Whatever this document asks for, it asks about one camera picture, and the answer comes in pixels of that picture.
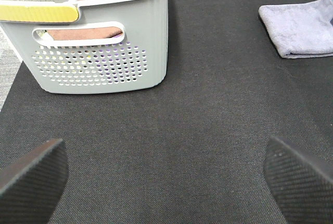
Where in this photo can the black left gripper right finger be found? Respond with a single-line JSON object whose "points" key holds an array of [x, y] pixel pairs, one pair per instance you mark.
{"points": [[299, 181]]}

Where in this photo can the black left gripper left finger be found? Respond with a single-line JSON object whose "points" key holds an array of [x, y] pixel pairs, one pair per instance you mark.
{"points": [[32, 186]]}

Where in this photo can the lavender grey towel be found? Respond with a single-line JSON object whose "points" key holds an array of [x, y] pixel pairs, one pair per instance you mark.
{"points": [[300, 30]]}

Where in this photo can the black fabric table mat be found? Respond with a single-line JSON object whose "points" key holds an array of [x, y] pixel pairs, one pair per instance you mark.
{"points": [[189, 150]]}

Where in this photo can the brown towel in basket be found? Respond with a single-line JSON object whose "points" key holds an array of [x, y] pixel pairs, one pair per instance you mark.
{"points": [[80, 34]]}

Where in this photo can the grey perforated laundry basket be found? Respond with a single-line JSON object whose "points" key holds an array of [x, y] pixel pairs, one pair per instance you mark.
{"points": [[137, 60]]}

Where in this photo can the yellow sponge strip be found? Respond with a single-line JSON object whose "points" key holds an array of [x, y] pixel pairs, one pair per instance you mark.
{"points": [[48, 14]]}

